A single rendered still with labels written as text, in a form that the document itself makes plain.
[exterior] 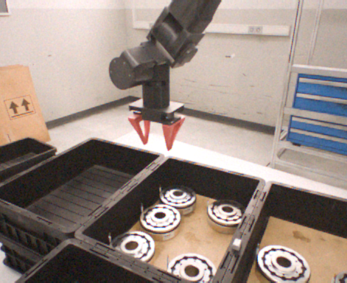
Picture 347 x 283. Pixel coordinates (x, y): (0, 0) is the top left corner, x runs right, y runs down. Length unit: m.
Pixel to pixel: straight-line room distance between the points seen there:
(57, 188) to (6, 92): 2.43
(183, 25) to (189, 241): 0.49
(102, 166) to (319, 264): 0.71
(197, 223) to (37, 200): 0.47
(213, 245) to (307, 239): 0.23
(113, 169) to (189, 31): 0.64
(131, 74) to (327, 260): 0.58
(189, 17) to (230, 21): 3.09
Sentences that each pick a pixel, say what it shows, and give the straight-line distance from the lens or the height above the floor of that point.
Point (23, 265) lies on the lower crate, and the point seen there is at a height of 0.73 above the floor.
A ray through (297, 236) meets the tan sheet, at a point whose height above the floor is 0.83.
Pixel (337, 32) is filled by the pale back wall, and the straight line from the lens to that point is 3.29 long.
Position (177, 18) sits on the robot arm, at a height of 1.32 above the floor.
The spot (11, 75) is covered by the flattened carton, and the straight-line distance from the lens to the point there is 3.39.
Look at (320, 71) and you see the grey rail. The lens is 2.45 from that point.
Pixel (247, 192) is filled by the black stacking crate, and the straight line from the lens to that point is 0.84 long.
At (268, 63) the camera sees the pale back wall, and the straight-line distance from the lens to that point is 3.47.
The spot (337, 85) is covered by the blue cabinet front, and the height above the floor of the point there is 0.83.
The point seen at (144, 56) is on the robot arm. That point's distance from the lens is 0.53.
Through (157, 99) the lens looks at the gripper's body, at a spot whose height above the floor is 1.18.
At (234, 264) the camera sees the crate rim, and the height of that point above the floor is 0.92.
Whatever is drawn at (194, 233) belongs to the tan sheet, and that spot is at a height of 0.83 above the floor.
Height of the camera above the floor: 1.34
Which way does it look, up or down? 24 degrees down
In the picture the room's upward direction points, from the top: straight up
